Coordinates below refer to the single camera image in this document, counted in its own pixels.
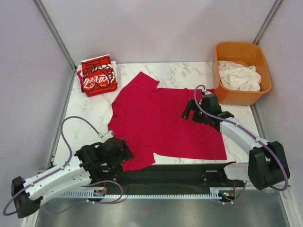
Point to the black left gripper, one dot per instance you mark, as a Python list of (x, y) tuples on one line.
[(123, 155)]

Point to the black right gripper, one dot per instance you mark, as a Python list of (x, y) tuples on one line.
[(192, 105)]

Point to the crimson red t-shirt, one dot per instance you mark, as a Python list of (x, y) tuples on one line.
[(149, 119)]

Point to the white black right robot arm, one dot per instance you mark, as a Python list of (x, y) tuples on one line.
[(267, 165)]

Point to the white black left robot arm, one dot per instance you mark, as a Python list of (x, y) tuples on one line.
[(83, 168)]

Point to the white crumpled cloth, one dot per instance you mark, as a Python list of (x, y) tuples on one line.
[(236, 76)]

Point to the orange plastic basket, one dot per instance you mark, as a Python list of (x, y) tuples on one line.
[(247, 54)]

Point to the red Coca-Cola folded shirt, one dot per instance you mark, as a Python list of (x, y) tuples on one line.
[(97, 73)]

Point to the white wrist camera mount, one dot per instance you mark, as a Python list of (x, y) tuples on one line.
[(208, 92)]

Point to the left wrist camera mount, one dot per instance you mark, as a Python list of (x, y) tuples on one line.
[(106, 136)]

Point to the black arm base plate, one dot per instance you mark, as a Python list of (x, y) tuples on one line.
[(163, 179)]

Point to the white slotted cable duct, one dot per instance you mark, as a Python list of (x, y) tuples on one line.
[(93, 194)]

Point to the aluminium frame rail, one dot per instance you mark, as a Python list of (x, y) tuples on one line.
[(213, 174)]

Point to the right aluminium corner post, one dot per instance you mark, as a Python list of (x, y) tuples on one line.
[(267, 21)]

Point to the aluminium corner post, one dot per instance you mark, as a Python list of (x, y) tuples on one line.
[(267, 21), (54, 32)]

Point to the left aluminium corner post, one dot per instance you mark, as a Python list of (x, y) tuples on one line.
[(54, 32)]

